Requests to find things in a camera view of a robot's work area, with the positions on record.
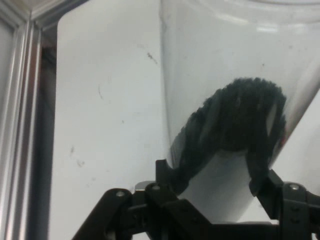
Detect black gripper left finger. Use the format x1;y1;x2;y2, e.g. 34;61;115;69
72;159;213;240

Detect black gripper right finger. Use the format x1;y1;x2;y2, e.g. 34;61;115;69
249;169;320;240

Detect black seeds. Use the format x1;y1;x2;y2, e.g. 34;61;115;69
169;76;288;198

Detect clear plastic jar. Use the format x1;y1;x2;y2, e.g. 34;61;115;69
158;0;320;225

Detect long aluminium frame rail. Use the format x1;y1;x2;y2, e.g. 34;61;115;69
0;19;43;240

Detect aluminium frame post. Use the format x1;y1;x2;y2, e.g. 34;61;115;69
0;0;32;26

